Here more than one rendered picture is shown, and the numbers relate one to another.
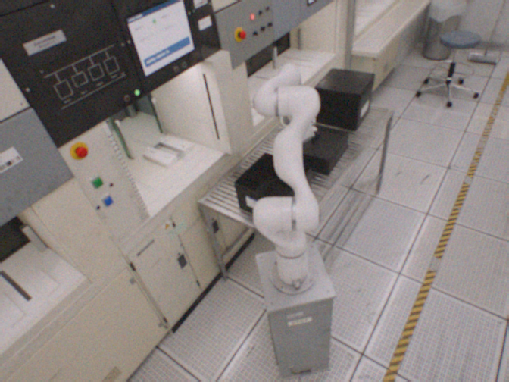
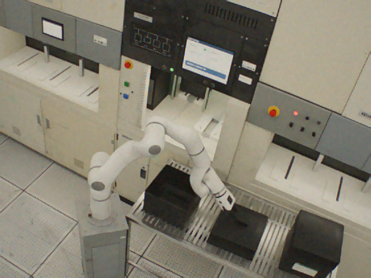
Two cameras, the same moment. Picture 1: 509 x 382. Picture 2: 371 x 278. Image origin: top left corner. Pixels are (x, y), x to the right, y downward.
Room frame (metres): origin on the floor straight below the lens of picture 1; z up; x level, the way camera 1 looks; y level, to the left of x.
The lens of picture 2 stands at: (0.65, -1.54, 2.66)
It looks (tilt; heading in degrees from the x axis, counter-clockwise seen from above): 40 degrees down; 66
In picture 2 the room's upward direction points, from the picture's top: 12 degrees clockwise
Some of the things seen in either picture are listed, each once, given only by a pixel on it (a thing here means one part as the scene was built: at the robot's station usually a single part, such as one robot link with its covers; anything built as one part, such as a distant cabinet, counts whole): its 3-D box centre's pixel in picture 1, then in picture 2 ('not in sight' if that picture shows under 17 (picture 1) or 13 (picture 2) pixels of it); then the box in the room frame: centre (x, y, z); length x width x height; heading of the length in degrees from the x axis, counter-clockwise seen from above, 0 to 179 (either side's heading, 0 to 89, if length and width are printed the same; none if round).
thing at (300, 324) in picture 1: (296, 317); (101, 247); (0.82, -0.10, 0.38); 0.28 x 0.28 x 0.76; 4
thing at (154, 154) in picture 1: (168, 150); (211, 127); (1.68, 0.45, 0.89); 0.22 x 0.21 x 0.04; 49
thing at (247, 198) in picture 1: (273, 188); (173, 195); (1.27, -0.10, 0.85); 0.28 x 0.28 x 0.17; 48
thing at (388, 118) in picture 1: (307, 195); (228, 258); (1.65, -0.34, 0.38); 1.30 x 0.60 x 0.76; 139
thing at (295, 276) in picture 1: (291, 260); (100, 203); (0.82, -0.10, 0.85); 0.19 x 0.19 x 0.18
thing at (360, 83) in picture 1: (343, 98); (311, 247); (1.94, -0.65, 0.89); 0.29 x 0.29 x 0.25; 52
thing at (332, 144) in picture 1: (315, 145); (239, 227); (1.60, -0.39, 0.83); 0.29 x 0.29 x 0.13; 51
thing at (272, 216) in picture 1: (279, 225); (101, 175); (0.83, -0.07, 1.07); 0.19 x 0.12 x 0.24; 77
